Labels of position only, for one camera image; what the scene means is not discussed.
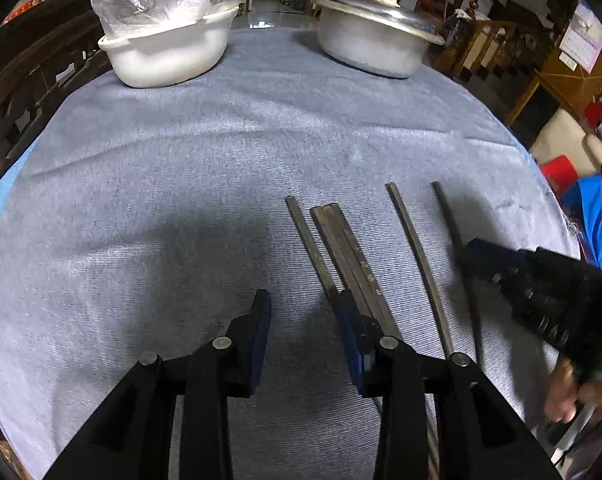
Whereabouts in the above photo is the red plastic stool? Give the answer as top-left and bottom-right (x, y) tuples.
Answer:
(540, 155), (579, 198)

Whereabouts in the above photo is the dark wooden sideboard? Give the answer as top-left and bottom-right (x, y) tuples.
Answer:
(0, 0), (111, 179)

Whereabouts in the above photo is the right hand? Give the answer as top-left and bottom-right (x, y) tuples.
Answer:
(544, 356), (602, 424)

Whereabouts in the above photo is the grey towel cloth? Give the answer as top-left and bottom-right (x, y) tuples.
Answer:
(0, 28), (579, 479)

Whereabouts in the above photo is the white ceramic pot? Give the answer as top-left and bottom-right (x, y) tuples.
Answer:
(98, 2), (239, 88)

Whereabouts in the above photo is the aluminium pot lid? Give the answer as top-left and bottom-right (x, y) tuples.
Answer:
(311, 0), (444, 46)

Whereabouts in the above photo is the aluminium pot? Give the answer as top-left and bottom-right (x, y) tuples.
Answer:
(317, 9), (428, 79)

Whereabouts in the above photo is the wall calendar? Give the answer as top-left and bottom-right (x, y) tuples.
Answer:
(559, 0), (602, 74)

